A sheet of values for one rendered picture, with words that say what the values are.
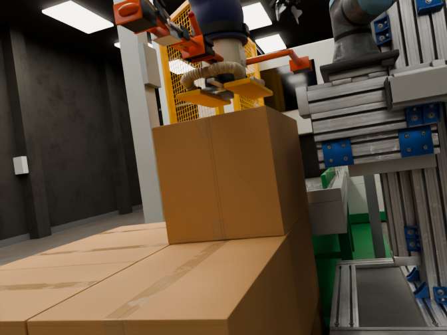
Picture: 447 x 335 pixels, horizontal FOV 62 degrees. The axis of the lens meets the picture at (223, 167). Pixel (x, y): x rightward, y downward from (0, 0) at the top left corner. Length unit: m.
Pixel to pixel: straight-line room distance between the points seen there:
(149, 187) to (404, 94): 2.09
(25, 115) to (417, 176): 7.13
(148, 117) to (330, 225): 1.61
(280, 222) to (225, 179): 0.21
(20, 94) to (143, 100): 5.18
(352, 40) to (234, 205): 0.63
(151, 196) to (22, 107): 5.29
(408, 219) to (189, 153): 0.82
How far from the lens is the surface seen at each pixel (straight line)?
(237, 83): 1.33
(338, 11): 1.31
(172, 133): 1.26
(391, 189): 1.49
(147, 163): 2.85
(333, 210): 1.81
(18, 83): 7.93
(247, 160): 1.16
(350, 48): 1.27
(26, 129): 7.79
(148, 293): 0.81
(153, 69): 2.98
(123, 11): 0.99
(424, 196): 1.45
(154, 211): 2.85
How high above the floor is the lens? 0.77
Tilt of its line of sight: level
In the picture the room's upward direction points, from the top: 8 degrees counter-clockwise
